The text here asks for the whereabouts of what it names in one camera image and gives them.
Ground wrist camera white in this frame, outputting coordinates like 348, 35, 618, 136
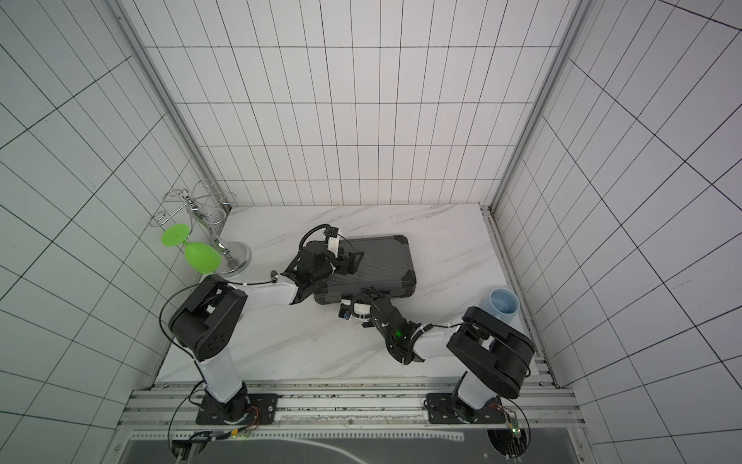
324, 225, 340, 257
351, 302, 371, 324

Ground green plastic wine glass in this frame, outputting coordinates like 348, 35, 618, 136
162, 224, 221, 275

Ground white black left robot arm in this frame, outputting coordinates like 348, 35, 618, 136
168, 238, 364, 406

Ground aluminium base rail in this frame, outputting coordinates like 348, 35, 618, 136
118, 375, 587, 439

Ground dark grey poker set case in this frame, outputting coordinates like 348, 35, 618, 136
314, 235, 417, 305

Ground chrome wire glass rack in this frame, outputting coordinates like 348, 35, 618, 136
149, 180, 252, 278

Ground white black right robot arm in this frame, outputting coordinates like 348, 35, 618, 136
339, 294, 535, 410

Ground light blue ceramic mug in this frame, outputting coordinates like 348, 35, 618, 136
479, 287, 521, 325

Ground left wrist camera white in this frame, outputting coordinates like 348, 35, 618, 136
324, 225, 340, 257

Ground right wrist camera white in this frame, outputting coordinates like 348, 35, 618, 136
351, 302, 371, 324

